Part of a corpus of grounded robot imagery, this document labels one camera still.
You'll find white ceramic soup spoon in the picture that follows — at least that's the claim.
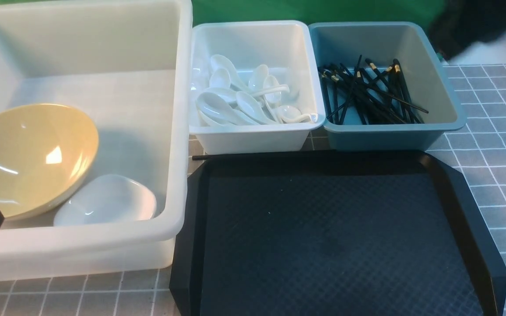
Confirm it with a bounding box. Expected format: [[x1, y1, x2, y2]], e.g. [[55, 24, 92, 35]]
[[195, 92, 259, 126]]

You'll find white square dish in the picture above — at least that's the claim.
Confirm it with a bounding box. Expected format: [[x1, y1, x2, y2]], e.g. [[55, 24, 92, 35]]
[[54, 174, 157, 226]]

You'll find yellow-green noodle bowl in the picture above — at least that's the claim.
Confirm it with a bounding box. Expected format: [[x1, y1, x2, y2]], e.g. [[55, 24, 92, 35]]
[[0, 104, 100, 221]]

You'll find black chopstick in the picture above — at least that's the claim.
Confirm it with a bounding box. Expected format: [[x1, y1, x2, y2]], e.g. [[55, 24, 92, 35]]
[[191, 150, 337, 161], [319, 72, 332, 122], [364, 58, 429, 114], [393, 58, 423, 124], [331, 79, 340, 125]]

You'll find black chopstick gold-tipped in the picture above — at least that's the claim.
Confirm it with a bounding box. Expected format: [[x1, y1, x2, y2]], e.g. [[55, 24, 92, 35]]
[[339, 54, 363, 125]]

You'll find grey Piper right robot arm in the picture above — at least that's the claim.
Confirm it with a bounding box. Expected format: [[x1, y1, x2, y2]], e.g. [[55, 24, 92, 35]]
[[427, 0, 506, 61]]

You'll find black chopstick in bin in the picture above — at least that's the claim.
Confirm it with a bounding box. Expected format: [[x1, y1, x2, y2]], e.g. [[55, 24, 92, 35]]
[[393, 58, 423, 124], [319, 72, 332, 122], [331, 79, 340, 125], [364, 58, 429, 114]]

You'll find small white plastic bin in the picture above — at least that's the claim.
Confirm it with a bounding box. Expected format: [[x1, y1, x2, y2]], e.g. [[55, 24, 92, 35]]
[[189, 21, 325, 154]]

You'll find black plastic serving tray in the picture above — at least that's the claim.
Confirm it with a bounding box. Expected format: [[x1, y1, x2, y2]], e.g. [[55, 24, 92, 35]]
[[169, 151, 506, 316]]

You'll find green cloth backdrop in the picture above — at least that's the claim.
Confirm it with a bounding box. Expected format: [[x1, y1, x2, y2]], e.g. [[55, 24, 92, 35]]
[[0, 0, 447, 31]]

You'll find large translucent white tub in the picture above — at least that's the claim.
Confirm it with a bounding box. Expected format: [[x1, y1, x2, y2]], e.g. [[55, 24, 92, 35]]
[[0, 0, 193, 281]]

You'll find blue-grey plastic bin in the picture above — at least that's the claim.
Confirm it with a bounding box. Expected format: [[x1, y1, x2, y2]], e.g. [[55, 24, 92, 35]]
[[309, 22, 466, 151]]

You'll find grey checked tablecloth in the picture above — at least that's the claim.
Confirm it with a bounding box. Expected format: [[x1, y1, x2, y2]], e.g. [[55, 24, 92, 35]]
[[0, 64, 506, 316]]

